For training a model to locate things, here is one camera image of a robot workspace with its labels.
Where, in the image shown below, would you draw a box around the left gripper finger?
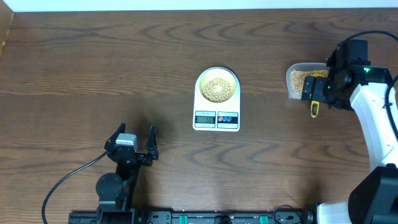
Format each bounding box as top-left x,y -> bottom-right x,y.
146,125 -> 158,154
104,123 -> 126,148

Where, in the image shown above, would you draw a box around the yellow measuring scoop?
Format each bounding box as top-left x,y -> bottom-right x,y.
311,76 -> 326,118

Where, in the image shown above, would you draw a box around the yellow plastic bowl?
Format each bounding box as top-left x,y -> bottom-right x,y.
198,67 -> 240,103

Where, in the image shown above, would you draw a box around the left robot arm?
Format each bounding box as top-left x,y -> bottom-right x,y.
96,123 -> 159,224

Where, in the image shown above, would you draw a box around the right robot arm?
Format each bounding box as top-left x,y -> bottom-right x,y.
301,39 -> 397,224

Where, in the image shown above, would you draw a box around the white digital kitchen scale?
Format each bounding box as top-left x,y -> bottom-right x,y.
192,79 -> 241,132

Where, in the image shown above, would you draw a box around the soybeans in yellow bowl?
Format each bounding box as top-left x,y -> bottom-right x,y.
200,78 -> 235,103

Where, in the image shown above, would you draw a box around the soybeans pile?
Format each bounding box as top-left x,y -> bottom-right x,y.
290,70 -> 329,93

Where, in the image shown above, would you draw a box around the clear plastic container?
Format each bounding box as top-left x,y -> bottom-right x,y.
286,63 -> 329,100

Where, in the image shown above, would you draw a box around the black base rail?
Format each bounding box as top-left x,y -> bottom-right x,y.
68,210 -> 317,224

